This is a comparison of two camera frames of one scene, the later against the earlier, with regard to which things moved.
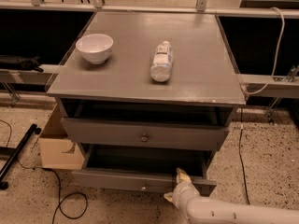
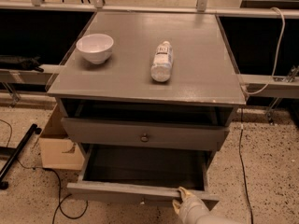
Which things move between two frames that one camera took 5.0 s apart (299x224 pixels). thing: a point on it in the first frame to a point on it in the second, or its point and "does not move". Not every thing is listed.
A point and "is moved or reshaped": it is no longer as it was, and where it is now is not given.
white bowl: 94,48 does not move
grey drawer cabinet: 148,93 does not move
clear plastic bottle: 160,70 does not move
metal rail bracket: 270,113 does not move
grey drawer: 142,167 is moved or reshaped
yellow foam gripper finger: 169,196 to 177,205
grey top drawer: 143,133 does not move
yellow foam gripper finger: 181,175 to 185,194
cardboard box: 58,150 does not move
